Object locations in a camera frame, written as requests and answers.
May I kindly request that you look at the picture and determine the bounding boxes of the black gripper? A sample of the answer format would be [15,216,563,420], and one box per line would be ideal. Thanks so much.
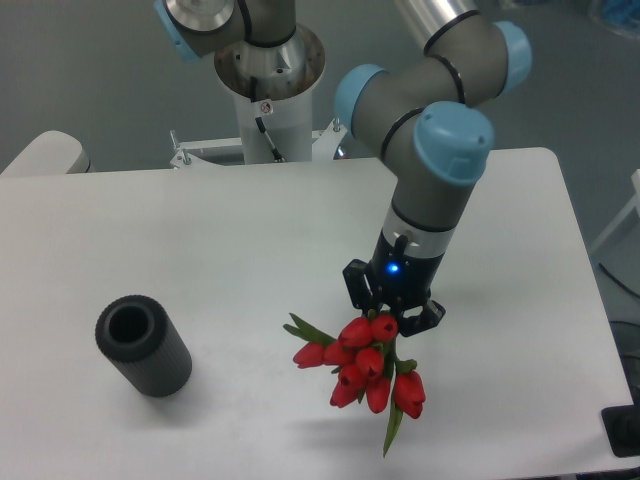
[342,233,445,336]

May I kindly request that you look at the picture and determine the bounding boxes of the red tulip bouquet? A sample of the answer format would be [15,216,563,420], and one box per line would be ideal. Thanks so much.
[283,310,427,455]

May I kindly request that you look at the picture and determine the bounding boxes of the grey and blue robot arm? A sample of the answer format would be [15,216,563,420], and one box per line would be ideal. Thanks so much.
[154,1,532,337]

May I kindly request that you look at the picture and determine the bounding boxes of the dark grey ribbed vase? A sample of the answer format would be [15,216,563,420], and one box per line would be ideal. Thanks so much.
[94,295,192,398]

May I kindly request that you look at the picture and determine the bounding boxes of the white furniture leg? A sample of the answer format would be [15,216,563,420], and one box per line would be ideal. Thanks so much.
[588,170,639,258]

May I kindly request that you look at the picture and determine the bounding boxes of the black box at table edge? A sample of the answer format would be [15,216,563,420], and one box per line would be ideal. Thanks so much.
[601,405,639,458]

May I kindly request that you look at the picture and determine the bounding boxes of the white chair back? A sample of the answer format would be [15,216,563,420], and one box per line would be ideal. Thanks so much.
[1,130,95,178]

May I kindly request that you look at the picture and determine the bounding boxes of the white metal base frame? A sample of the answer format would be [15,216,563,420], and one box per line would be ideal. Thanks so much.
[169,117,348,169]

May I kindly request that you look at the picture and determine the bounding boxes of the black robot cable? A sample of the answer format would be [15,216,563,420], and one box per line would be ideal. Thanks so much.
[248,75,286,164]

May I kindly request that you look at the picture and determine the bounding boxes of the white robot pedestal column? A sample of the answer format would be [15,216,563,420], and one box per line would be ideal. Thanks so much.
[213,24,327,164]

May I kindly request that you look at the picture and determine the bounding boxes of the black floor cable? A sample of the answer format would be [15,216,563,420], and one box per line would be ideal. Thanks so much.
[598,262,640,297]

